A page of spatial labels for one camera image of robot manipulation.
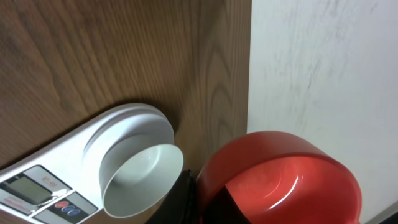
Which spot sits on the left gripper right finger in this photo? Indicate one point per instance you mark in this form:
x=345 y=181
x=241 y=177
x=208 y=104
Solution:
x=222 y=209

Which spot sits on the red plastic measuring scoop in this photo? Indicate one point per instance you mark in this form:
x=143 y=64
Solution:
x=277 y=177

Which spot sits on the grey round bowl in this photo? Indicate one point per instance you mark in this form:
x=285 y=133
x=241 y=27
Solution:
x=138 y=171

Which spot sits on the white digital kitchen scale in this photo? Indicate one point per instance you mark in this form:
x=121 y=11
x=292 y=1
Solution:
x=60 y=182

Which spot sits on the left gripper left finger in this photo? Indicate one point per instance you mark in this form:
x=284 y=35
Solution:
x=179 y=206

